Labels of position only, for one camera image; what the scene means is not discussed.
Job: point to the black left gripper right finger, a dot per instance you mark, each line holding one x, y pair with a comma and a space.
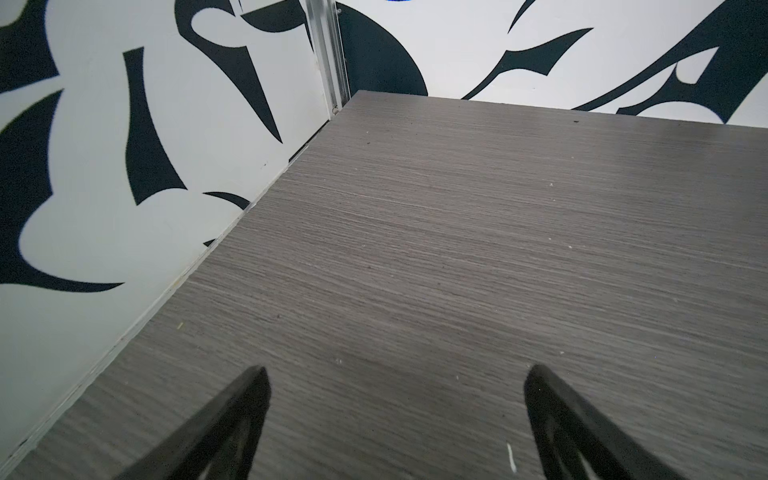
576, 441

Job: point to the aluminium enclosure frame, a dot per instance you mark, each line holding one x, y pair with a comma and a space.
325, 33

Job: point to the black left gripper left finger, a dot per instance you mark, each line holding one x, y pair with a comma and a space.
219, 441

